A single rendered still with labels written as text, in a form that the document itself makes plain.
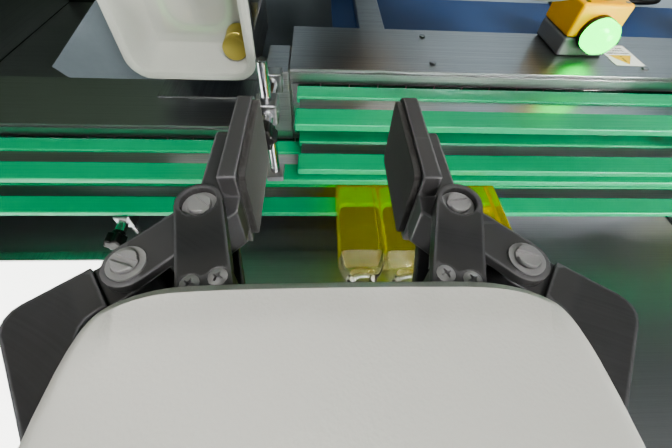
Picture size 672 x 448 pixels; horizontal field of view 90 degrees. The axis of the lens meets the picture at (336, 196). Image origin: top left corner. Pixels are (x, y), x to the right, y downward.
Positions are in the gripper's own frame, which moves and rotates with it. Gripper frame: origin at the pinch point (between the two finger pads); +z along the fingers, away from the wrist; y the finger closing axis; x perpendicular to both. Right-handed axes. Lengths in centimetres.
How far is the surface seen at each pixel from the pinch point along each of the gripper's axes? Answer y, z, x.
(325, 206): 0.7, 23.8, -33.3
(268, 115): -5.7, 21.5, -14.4
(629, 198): 52, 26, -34
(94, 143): -33, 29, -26
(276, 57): -5.9, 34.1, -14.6
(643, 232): 64, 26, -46
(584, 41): 35, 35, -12
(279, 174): -5.6, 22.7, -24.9
